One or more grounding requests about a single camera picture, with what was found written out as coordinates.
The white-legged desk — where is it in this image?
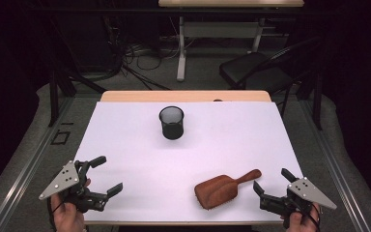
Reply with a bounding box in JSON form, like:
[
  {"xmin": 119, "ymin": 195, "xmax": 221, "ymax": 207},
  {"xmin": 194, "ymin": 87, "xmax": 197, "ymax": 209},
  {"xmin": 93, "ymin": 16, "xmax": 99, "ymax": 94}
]
[{"xmin": 157, "ymin": 0, "xmax": 305, "ymax": 82}]

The brown wooden hairbrush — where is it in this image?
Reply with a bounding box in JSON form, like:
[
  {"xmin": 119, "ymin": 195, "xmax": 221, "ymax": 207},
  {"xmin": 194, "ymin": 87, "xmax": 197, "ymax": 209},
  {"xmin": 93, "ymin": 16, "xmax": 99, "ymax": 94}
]
[{"xmin": 193, "ymin": 168, "xmax": 263, "ymax": 211}]

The black metal stand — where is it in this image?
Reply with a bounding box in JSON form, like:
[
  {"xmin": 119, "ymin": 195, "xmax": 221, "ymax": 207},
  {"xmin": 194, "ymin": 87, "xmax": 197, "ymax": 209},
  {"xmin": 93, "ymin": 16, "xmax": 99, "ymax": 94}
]
[
  {"xmin": 313, "ymin": 72, "xmax": 324, "ymax": 131},
  {"xmin": 47, "ymin": 69, "xmax": 108, "ymax": 128}
]

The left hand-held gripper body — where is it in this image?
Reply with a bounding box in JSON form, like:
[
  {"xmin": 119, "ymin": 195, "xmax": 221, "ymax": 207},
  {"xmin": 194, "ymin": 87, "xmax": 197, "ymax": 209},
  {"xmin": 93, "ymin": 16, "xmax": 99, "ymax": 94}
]
[{"xmin": 38, "ymin": 159, "xmax": 109, "ymax": 214}]

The tangle of black cables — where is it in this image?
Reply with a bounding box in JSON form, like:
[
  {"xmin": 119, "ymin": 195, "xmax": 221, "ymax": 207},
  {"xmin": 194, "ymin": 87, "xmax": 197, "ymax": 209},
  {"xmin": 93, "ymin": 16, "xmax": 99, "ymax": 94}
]
[{"xmin": 102, "ymin": 15, "xmax": 182, "ymax": 91}]

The aluminium floor rail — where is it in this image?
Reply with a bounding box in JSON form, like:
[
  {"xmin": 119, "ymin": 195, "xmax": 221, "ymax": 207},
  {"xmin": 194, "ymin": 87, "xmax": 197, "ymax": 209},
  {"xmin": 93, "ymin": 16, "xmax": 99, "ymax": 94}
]
[
  {"xmin": 0, "ymin": 96, "xmax": 75, "ymax": 232},
  {"xmin": 299, "ymin": 100, "xmax": 371, "ymax": 232}
]

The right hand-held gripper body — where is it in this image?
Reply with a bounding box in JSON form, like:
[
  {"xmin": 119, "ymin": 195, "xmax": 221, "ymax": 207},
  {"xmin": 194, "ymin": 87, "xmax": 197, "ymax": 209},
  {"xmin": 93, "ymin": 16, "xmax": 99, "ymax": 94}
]
[{"xmin": 259, "ymin": 176, "xmax": 338, "ymax": 229}]

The black folding chair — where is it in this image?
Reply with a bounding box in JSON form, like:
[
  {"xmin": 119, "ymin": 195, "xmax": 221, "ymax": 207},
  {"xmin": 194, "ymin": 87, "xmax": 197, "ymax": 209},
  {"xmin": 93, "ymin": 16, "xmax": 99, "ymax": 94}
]
[{"xmin": 218, "ymin": 36, "xmax": 324, "ymax": 119}]

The person's left hand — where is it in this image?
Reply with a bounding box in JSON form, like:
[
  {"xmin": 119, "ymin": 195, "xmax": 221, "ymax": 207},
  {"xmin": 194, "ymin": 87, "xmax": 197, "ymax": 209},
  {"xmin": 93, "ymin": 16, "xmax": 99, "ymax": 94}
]
[{"xmin": 50, "ymin": 191, "xmax": 87, "ymax": 232}]

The black horizontal bar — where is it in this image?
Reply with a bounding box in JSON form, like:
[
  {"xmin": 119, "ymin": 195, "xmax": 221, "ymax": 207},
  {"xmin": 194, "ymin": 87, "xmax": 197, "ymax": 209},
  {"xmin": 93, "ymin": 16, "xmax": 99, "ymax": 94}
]
[{"xmin": 28, "ymin": 7, "xmax": 336, "ymax": 16}]

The person's right hand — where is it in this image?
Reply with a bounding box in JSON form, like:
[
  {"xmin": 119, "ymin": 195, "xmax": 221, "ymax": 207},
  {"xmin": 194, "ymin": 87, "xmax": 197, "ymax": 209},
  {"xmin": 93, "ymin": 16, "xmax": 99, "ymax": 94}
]
[{"xmin": 285, "ymin": 202, "xmax": 322, "ymax": 232}]

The black mesh cup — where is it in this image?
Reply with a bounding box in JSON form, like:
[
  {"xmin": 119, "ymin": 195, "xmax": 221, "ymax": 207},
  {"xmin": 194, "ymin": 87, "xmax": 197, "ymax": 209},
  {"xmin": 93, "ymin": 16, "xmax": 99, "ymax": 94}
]
[{"xmin": 158, "ymin": 105, "xmax": 186, "ymax": 141}]

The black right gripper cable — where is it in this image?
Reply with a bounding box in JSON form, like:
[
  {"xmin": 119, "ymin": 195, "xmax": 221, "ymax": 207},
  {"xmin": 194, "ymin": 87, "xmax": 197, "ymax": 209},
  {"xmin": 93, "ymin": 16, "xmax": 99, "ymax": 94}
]
[{"xmin": 307, "ymin": 206, "xmax": 323, "ymax": 232}]

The white table sheet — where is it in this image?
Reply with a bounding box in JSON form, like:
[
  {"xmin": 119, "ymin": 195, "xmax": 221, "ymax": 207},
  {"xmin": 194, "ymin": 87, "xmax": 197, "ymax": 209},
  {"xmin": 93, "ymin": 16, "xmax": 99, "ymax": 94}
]
[{"xmin": 71, "ymin": 101, "xmax": 305, "ymax": 224}]

